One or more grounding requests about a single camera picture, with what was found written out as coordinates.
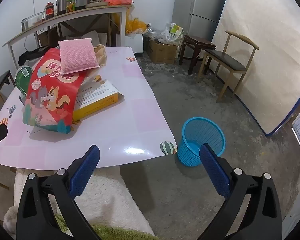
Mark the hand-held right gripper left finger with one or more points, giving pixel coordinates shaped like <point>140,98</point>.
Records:
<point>86,172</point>

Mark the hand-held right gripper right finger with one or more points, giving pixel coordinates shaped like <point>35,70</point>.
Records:
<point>215,172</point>

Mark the blue plastic wastebasket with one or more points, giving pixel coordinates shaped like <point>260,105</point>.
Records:
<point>202,132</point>

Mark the green packet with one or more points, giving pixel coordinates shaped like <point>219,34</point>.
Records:
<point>22,80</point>

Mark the red cartoon snack bag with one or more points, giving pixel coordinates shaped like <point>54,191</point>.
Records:
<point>50,97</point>

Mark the yellow and white box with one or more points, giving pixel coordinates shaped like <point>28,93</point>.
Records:
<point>97,95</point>

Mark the pink bubble mailer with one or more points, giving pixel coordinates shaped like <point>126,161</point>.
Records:
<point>77,55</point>

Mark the dark seat side chair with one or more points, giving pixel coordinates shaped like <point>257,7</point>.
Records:
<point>0,82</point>

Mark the table with pink tablecloth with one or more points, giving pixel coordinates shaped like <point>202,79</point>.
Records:
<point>130,120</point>

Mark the black cloth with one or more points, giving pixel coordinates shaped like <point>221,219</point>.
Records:
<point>32,53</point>

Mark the wooden chair with dark seat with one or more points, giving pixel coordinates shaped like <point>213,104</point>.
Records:
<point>227,60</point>

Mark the glass pot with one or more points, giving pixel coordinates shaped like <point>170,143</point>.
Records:
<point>32,21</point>

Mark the cream mattress with blue edge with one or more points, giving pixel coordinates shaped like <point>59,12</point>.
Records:
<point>265,55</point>

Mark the cardboard box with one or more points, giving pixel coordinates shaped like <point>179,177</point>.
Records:
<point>162,53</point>

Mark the dark wooden stool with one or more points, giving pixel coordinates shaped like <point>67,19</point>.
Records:
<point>197,42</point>

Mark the red lidded jar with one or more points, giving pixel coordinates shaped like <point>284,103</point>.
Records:
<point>50,11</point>

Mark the pile of plastic packaging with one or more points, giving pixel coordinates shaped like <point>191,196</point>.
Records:
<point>170,33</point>

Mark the long wooden shelf table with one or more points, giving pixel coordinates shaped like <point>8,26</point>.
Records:
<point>85,11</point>

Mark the yellow plastic bag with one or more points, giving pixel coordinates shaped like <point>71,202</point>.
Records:
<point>135,27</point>

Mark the silver refrigerator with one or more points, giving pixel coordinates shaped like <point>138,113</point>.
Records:
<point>202,5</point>

